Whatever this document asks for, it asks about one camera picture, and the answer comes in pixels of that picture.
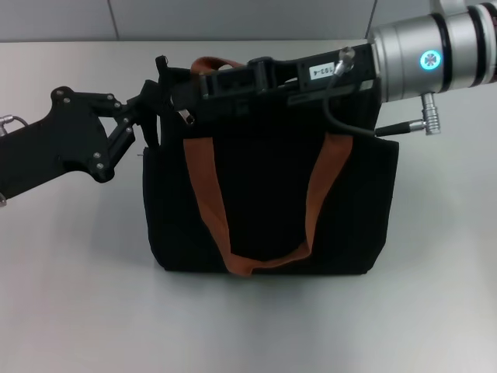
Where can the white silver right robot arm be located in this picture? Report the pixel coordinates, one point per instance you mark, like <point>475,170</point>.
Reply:
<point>411,58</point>

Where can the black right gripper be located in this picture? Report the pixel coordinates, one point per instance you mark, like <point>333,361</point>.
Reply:
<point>295,77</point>

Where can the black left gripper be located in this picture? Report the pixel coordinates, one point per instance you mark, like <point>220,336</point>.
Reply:
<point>58,136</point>

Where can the silver zipper pull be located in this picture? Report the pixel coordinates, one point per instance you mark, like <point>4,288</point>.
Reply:
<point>186,116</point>

